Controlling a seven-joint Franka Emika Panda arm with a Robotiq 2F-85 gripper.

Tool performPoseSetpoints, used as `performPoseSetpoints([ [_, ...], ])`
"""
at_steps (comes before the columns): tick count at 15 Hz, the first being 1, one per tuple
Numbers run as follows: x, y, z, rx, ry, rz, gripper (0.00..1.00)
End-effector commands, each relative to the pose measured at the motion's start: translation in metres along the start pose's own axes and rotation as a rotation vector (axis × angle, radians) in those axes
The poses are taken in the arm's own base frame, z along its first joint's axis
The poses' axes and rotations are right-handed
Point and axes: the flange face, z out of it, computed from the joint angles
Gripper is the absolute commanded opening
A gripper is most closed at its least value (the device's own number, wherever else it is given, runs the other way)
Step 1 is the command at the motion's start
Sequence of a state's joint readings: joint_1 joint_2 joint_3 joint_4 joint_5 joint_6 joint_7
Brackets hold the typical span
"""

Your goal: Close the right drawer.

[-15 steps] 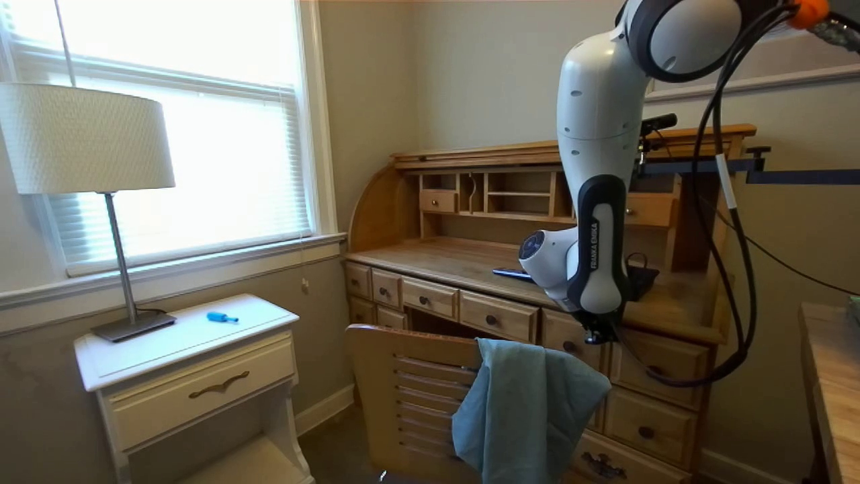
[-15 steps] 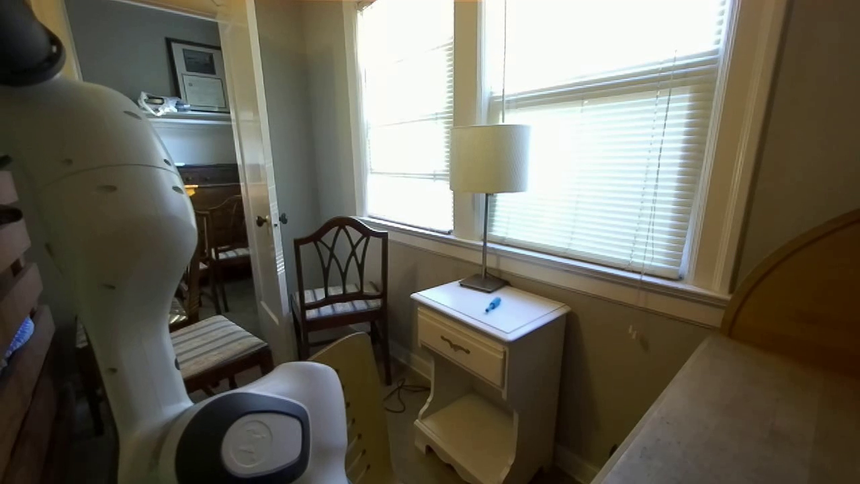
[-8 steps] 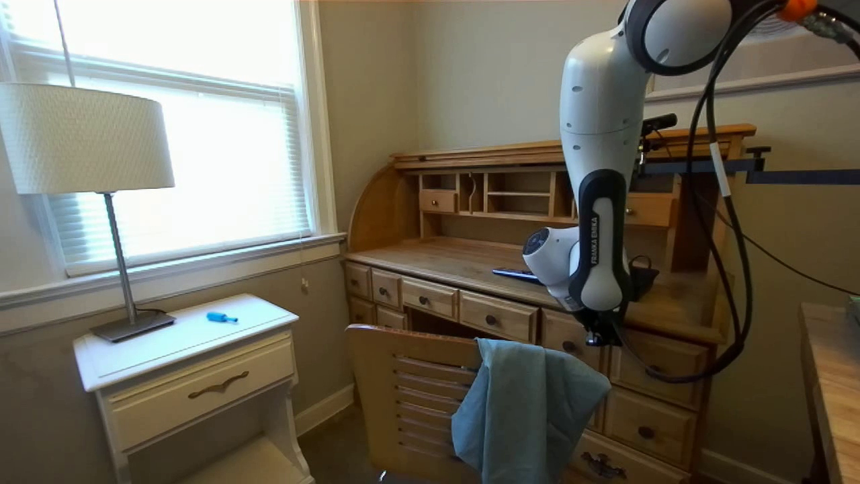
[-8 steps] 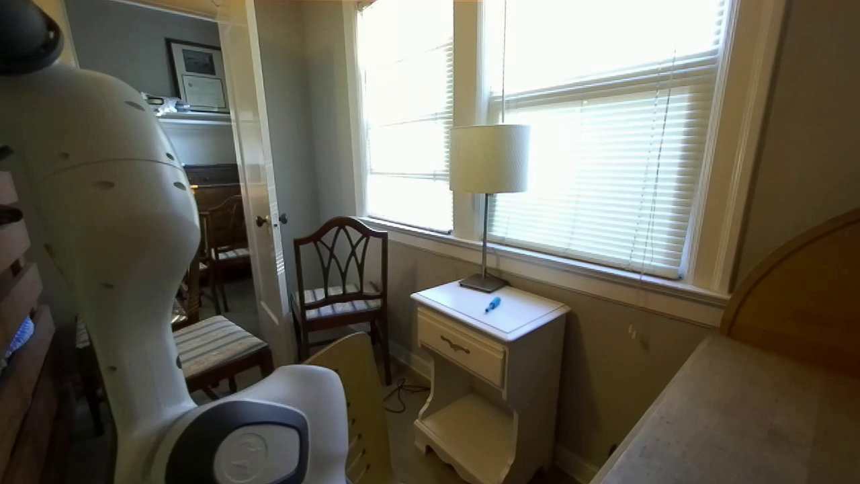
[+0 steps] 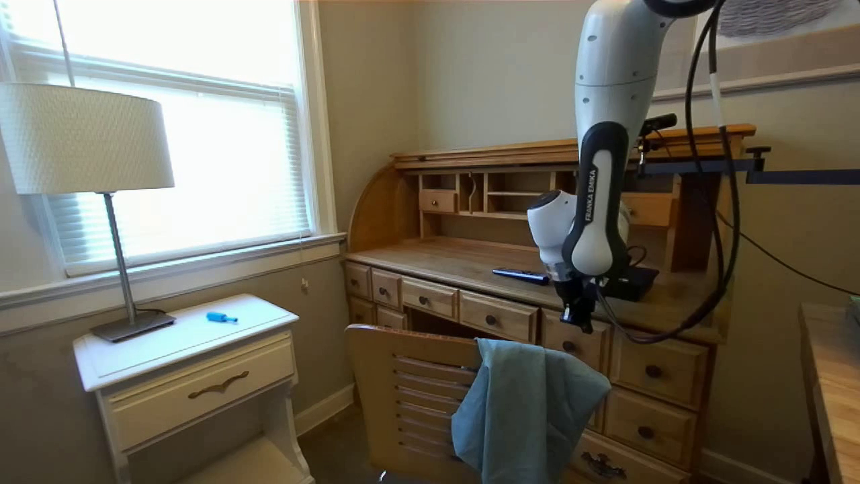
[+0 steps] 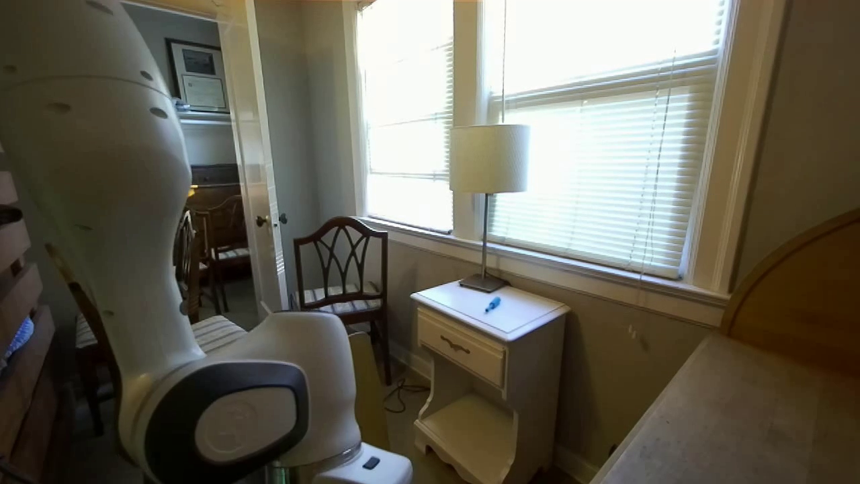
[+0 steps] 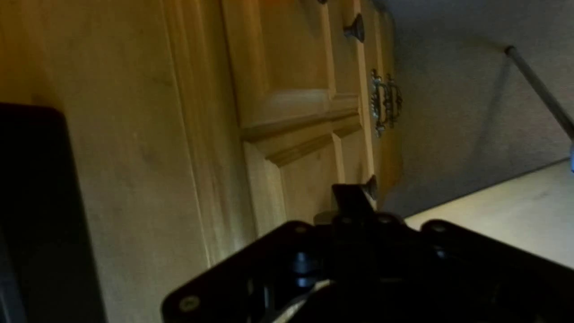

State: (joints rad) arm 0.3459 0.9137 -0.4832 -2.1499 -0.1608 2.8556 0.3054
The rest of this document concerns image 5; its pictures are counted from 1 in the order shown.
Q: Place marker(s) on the light wooden slatted chair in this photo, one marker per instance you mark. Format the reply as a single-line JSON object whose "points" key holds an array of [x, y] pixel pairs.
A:
{"points": [[405, 393]]}

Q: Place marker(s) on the dark blue flat remote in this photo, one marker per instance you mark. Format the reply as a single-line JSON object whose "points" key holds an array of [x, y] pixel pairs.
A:
{"points": [[517, 275]]}

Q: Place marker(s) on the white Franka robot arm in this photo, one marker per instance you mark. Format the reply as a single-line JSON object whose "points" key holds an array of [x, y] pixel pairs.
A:
{"points": [[615, 72]]}

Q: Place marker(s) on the wide wooden drawer dark knobs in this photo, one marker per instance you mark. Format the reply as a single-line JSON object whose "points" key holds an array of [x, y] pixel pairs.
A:
{"points": [[662, 370]]}

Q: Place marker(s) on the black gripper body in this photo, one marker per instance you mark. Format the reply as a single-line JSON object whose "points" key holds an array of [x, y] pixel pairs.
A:
{"points": [[579, 293]]}

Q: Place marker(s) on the light wooden table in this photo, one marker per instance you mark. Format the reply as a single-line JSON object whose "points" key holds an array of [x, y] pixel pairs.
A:
{"points": [[837, 393]]}

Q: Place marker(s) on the white blind wand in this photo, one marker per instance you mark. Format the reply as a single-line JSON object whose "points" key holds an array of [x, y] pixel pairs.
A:
{"points": [[60, 42]]}

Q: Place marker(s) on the white shade table lamp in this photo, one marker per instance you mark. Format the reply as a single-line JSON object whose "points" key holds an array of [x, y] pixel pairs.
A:
{"points": [[81, 139]]}

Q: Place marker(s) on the wide wooden hutch drawer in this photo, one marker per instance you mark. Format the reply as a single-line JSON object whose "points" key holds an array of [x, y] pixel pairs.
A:
{"points": [[651, 210]]}

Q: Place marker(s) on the small blue object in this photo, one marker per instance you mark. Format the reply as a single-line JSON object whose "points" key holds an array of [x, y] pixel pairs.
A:
{"points": [[222, 318]]}

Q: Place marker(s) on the small wooden desk drawer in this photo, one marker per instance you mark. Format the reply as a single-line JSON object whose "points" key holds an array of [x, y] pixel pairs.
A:
{"points": [[389, 289], [390, 318], [495, 312], [360, 281], [431, 297], [361, 310]]}

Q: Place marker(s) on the blue cloth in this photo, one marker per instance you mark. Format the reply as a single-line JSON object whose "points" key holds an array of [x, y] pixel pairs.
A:
{"points": [[529, 413]]}

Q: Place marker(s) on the framed wall picture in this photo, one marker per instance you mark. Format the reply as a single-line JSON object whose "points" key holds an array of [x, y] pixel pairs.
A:
{"points": [[808, 57]]}

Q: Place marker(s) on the white nightstand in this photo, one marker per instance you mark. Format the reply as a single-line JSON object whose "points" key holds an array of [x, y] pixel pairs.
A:
{"points": [[198, 390]]}

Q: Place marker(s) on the wooden roll-top desk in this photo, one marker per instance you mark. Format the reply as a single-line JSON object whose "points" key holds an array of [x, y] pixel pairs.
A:
{"points": [[467, 258]]}

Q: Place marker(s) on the black bar camera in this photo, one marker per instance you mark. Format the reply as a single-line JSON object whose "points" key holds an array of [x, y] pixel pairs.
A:
{"points": [[662, 121]]}

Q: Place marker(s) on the window with white blinds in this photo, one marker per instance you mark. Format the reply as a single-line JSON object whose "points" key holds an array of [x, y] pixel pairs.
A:
{"points": [[224, 163]]}

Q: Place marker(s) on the wooden pedestal drawer round knob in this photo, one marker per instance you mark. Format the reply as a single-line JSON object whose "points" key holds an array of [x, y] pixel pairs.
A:
{"points": [[648, 428]]}

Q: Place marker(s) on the small wooden hutch drawer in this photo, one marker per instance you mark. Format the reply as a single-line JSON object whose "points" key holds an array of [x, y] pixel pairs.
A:
{"points": [[439, 199]]}

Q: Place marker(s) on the blue clamp mount bar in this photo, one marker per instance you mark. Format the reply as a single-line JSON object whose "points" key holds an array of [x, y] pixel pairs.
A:
{"points": [[808, 176]]}

